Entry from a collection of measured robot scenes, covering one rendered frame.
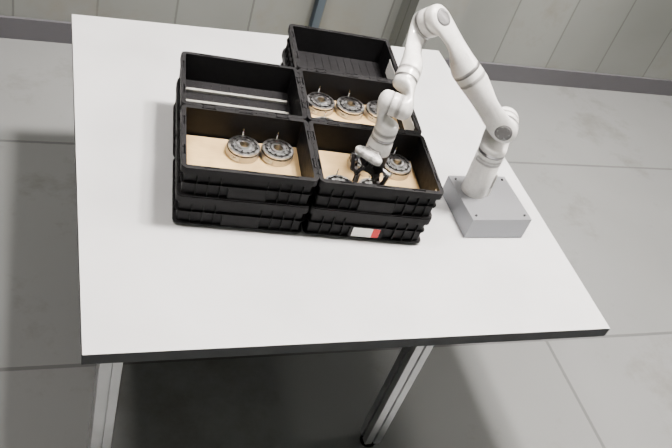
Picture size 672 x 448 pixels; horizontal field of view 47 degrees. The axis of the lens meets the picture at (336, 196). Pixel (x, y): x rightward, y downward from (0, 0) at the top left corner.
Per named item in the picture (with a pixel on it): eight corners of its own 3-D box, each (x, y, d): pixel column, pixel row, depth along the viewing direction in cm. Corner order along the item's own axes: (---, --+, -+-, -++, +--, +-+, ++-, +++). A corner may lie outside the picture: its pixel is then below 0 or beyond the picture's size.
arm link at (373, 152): (352, 152, 230) (358, 135, 226) (371, 137, 238) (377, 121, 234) (377, 168, 227) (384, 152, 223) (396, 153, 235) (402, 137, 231)
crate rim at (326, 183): (420, 139, 260) (423, 134, 259) (442, 200, 239) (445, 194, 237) (306, 125, 249) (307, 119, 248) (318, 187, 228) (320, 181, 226)
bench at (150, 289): (392, 165, 401) (438, 50, 357) (520, 444, 291) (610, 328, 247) (64, 152, 343) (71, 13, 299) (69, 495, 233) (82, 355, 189)
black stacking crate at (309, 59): (378, 65, 310) (387, 40, 303) (393, 109, 288) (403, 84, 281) (282, 50, 299) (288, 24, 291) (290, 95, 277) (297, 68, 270)
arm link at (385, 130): (363, 136, 228) (391, 147, 228) (379, 93, 218) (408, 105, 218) (369, 124, 233) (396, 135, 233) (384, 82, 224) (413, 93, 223)
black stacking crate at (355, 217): (401, 185, 273) (412, 159, 266) (420, 246, 252) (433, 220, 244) (291, 173, 262) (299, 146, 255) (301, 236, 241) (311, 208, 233)
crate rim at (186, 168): (305, 125, 249) (307, 119, 248) (318, 187, 228) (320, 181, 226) (180, 109, 238) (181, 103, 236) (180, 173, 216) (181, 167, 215)
